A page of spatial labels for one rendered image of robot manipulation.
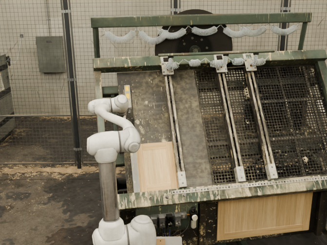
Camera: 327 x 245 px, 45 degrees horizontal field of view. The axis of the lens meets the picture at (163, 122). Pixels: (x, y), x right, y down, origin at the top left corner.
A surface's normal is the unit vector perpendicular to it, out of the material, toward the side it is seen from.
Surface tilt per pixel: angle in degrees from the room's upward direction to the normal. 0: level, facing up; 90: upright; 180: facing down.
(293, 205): 90
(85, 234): 0
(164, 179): 51
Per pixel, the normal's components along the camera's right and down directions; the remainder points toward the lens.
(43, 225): -0.01, -0.95
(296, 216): 0.18, 0.30
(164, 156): 0.13, -0.37
